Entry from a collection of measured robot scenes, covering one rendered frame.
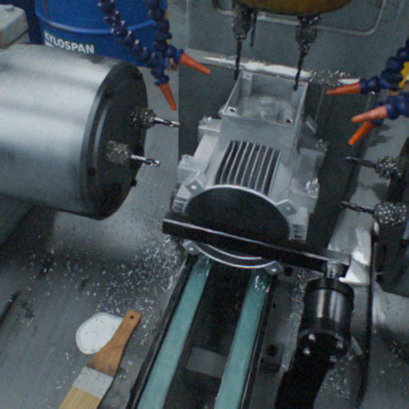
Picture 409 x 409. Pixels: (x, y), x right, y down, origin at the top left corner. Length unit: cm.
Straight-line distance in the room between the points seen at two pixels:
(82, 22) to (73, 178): 154
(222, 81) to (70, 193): 29
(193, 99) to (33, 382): 50
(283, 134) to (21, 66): 37
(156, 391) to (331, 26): 60
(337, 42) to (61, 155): 47
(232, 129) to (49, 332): 44
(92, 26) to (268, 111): 155
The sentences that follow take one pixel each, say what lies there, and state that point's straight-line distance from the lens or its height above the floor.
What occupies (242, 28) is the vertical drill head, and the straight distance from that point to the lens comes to 61.
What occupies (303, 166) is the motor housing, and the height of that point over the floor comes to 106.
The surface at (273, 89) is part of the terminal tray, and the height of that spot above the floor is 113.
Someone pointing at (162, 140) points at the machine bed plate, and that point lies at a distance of 119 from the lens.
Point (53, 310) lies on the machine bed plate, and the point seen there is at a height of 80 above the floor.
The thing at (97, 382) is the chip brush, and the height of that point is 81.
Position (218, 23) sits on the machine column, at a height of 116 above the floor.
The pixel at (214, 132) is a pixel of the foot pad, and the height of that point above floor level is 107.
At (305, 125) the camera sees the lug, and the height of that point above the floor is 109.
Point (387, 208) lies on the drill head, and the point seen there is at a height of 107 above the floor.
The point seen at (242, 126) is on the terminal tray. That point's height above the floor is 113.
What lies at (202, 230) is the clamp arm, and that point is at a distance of 66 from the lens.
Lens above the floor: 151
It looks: 44 degrees down
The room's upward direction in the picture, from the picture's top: 3 degrees clockwise
